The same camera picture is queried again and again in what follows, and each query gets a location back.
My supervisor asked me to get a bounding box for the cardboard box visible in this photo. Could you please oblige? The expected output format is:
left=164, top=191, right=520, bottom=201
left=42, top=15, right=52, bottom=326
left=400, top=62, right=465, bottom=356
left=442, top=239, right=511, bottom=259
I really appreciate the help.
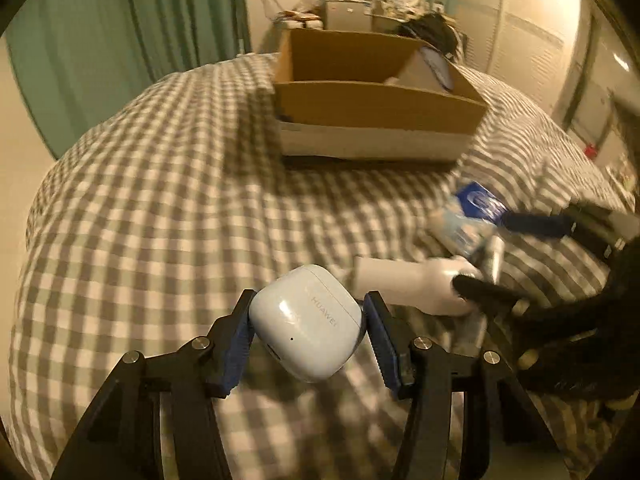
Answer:
left=272, top=27, right=490, bottom=163

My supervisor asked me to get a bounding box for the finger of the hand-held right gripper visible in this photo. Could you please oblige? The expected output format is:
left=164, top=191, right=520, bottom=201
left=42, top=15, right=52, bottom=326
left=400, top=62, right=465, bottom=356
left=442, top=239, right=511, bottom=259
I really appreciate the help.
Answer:
left=452, top=272, right=532, bottom=319
left=501, top=202, right=640, bottom=257

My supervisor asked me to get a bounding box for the black bag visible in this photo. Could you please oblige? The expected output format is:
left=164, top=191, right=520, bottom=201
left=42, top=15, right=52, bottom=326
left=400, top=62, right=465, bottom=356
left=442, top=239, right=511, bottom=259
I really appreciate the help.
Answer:
left=399, top=12, right=467, bottom=62

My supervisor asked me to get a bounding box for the white plastic bottle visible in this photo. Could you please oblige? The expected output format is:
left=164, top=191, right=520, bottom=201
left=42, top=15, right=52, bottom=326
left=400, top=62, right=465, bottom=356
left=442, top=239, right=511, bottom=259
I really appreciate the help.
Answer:
left=353, top=255, right=482, bottom=317

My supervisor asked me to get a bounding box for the blue and white packet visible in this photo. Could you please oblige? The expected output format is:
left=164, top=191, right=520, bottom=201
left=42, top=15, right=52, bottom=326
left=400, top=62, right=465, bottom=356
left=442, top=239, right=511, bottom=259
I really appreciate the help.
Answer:
left=426, top=180, right=507, bottom=257

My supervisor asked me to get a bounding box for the green curtain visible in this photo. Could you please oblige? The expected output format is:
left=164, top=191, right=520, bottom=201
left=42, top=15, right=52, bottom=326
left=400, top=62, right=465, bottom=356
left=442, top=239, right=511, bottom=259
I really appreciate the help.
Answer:
left=5, top=0, right=252, bottom=158

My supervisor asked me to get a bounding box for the white earbuds case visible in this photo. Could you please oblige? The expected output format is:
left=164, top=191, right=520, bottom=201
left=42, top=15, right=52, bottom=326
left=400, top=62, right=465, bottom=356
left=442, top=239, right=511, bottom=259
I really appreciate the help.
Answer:
left=248, top=264, right=365, bottom=383

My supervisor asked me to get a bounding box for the grey cabinet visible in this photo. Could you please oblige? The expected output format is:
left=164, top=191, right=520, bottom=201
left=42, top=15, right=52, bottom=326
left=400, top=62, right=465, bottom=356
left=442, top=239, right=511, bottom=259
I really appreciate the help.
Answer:
left=322, top=0, right=374, bottom=31

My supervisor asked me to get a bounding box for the white box with blue circle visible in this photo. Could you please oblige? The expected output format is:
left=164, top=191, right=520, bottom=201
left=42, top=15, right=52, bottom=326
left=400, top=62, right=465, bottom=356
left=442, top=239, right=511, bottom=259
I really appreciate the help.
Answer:
left=384, top=46, right=457, bottom=94

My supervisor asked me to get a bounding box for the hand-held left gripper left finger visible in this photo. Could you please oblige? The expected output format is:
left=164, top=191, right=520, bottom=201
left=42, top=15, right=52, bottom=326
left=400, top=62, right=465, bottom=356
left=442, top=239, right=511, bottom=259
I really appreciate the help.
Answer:
left=52, top=289, right=257, bottom=480

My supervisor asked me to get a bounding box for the white wardrobe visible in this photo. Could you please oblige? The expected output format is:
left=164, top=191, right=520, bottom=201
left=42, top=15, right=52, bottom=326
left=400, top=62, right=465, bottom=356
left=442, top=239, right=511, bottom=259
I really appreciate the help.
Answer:
left=461, top=0, right=587, bottom=117

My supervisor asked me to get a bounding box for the grey checkered blanket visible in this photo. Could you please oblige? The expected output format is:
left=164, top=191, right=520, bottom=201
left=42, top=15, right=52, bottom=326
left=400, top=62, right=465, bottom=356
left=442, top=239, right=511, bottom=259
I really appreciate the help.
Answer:
left=7, top=52, right=633, bottom=480

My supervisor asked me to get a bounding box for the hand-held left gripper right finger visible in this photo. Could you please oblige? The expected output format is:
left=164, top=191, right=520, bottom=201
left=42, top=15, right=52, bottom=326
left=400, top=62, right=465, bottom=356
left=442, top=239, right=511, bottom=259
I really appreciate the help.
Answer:
left=364, top=291, right=568, bottom=480

